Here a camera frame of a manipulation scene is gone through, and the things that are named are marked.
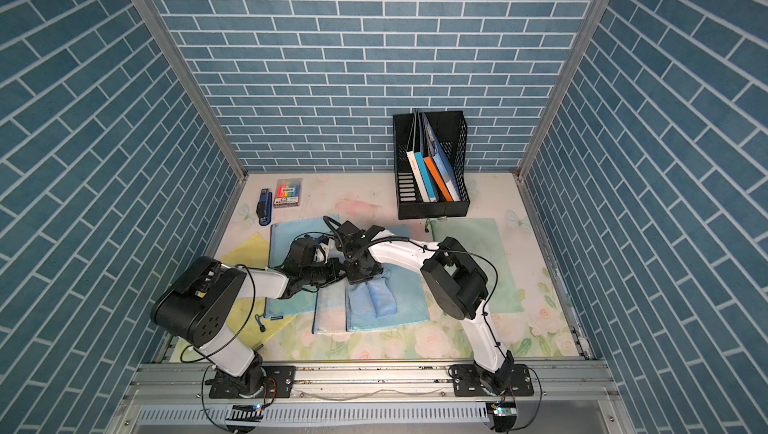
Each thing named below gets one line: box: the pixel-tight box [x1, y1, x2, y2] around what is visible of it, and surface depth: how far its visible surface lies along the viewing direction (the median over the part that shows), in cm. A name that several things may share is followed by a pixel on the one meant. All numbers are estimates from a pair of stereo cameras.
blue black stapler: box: [256, 188, 273, 226], surface depth 107 cm
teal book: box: [414, 152, 437, 202], surface depth 95 cm
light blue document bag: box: [346, 263, 430, 332], surface depth 86 cm
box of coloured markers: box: [273, 178, 303, 208], surface depth 114 cm
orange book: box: [423, 156, 453, 203], surface depth 95 cm
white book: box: [406, 150, 430, 203], surface depth 93 cm
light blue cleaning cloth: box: [366, 269, 398, 318], surface depth 88 cm
